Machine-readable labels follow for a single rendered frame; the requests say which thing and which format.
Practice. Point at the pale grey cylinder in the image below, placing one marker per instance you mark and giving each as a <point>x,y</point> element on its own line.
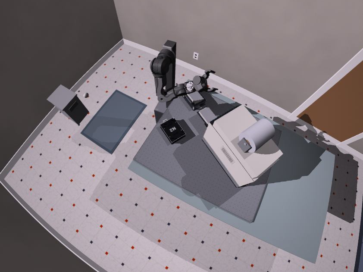
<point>258,134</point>

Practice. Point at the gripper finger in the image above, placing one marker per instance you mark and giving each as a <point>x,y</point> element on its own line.
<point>210,90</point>
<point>206,75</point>

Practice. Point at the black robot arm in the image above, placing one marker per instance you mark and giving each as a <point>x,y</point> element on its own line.
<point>160,66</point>

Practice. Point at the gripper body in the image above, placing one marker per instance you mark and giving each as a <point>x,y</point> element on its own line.
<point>199,83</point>

